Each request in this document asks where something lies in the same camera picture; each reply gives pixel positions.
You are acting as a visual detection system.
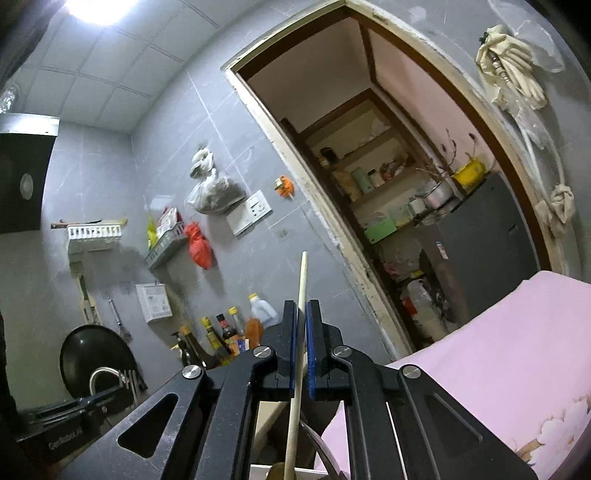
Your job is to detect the clear bag of dried goods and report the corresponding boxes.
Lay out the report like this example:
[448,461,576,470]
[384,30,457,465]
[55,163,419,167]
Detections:
[185,147,246,214]

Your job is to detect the wooden chopstick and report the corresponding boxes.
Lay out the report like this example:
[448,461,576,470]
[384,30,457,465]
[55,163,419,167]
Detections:
[283,250,310,480]

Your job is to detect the wooden shelf unit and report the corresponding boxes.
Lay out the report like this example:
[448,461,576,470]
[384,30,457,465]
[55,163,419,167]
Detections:
[281,88,432,222]

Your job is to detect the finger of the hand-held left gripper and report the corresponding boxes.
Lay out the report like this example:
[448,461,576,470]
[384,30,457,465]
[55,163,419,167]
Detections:
[25,387,126,423]

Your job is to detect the grey cabinet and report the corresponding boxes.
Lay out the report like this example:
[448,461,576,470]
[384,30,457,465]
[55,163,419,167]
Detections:
[417,172,541,325]

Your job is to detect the small metal pot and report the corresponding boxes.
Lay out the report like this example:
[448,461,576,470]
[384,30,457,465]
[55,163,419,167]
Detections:
[422,179,456,209]

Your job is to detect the colourful seasoning packets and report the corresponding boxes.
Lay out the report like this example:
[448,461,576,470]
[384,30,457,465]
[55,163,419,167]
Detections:
[146,206,181,250]

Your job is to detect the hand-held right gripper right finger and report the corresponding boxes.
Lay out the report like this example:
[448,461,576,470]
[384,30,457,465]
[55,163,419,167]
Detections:
[306,300,540,480]

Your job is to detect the yellow bowl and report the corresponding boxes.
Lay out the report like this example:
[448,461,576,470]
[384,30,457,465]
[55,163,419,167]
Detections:
[452,158,488,188]

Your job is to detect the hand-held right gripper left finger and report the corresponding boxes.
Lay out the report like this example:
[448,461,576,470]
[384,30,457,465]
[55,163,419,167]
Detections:
[58,300,297,480]

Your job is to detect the ceiling light panel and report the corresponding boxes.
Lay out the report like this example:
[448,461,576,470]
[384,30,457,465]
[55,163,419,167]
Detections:
[62,0,140,27]

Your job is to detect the white wall basket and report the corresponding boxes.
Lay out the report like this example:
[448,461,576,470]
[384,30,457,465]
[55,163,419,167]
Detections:
[66,223,123,253]

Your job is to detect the dry plant branches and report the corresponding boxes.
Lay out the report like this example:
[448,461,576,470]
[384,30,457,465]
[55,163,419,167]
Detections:
[415,128,479,186]

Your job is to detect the yellow capped sauce bottle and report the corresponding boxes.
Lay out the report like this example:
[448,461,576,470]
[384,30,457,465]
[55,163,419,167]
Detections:
[199,316,232,366]

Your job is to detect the worn wooden door frame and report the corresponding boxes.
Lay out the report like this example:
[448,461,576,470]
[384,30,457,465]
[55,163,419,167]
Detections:
[221,0,570,356]

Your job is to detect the white wall socket panel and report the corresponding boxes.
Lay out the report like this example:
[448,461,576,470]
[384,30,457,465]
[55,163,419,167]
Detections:
[226,189,273,236]

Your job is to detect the slim yellow capped bottle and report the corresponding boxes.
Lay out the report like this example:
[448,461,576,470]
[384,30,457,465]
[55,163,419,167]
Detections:
[228,306,246,340]

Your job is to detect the red labelled sauce bottle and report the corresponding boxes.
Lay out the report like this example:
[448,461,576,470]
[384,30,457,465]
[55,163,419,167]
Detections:
[215,313,239,356]

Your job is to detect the black frying pan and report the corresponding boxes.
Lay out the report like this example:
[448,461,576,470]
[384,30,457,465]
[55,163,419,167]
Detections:
[59,324,140,400]

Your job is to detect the black range hood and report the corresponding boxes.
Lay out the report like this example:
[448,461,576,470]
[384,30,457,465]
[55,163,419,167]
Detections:
[0,113,61,234]

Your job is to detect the clear plastic jug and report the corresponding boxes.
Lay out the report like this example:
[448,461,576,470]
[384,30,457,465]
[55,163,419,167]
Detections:
[406,279,447,338]

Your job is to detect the grey wall shelf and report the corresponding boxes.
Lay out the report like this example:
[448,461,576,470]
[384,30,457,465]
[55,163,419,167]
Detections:
[143,233,188,271]

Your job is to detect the beige knotted rag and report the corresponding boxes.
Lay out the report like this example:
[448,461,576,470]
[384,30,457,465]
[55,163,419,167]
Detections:
[535,184,576,239]

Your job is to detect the cream rubber gloves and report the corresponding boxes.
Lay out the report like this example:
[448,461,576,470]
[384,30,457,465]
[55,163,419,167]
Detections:
[475,25,548,112]

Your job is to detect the pale green canister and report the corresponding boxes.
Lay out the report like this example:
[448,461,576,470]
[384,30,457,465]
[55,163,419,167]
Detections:
[351,167,375,195]

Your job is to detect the green box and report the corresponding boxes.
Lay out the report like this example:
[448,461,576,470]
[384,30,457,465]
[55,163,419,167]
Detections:
[364,217,398,243]

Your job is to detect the clear hanging plastic bag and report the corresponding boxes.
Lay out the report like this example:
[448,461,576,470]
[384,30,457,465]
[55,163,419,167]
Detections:
[486,0,567,75]

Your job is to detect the red plastic bag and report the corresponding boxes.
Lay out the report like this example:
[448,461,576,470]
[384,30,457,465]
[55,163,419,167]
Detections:
[183,221,214,270]

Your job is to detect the white plastic utensil holder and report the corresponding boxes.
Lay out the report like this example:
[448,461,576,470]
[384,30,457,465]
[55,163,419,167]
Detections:
[249,465,333,480]

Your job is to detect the dark pump bottle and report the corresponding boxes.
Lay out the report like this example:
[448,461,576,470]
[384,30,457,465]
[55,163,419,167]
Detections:
[171,332,197,368]

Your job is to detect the pink floral table cloth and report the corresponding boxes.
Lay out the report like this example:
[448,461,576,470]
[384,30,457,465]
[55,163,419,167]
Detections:
[320,270,591,480]

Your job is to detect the metal peeler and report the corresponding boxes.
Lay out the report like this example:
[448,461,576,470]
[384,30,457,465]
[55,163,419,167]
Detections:
[107,296,133,343]

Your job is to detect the wooden hanging board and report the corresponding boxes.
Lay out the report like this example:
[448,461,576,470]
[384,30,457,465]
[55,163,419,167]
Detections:
[69,258,100,324]

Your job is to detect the large soy sauce bottle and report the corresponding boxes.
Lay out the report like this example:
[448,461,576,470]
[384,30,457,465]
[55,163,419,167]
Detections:
[182,324,218,370]

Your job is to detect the beige kitchen counter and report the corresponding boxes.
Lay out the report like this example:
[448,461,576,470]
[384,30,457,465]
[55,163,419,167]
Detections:
[252,400,290,446]

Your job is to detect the white wall box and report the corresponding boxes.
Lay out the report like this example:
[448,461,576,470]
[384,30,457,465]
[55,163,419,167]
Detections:
[135,282,173,323]

